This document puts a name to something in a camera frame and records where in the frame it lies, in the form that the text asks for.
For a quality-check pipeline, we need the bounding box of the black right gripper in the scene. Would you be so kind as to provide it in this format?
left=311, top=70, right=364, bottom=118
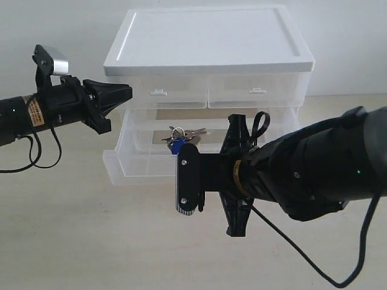
left=200, top=114, right=254, bottom=237

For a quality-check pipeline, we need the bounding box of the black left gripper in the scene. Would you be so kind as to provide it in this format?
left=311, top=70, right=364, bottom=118
left=33, top=76, right=132, bottom=134

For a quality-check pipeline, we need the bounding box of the clear wide drawer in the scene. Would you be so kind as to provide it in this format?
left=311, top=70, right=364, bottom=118
left=102, top=106, right=302, bottom=186

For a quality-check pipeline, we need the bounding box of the bunch of keys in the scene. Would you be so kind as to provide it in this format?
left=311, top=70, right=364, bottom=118
left=161, top=126, right=207, bottom=155

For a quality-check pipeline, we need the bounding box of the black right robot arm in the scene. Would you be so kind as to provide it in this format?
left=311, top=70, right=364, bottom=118
left=198, top=106, right=386, bottom=237

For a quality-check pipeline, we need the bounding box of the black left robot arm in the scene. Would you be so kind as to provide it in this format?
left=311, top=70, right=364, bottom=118
left=1, top=75, right=132, bottom=146

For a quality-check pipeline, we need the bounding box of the white plastic drawer cabinet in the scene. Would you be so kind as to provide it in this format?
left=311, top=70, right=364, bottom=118
left=102, top=5, right=316, bottom=152

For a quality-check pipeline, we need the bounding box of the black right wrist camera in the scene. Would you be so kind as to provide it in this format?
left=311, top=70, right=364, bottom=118
left=175, top=143, right=205, bottom=216

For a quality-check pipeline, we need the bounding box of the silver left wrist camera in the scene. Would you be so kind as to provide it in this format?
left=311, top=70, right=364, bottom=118
left=32, top=44, right=69, bottom=76

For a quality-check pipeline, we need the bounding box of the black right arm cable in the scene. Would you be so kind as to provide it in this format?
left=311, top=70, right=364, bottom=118
left=249, top=111, right=382, bottom=289

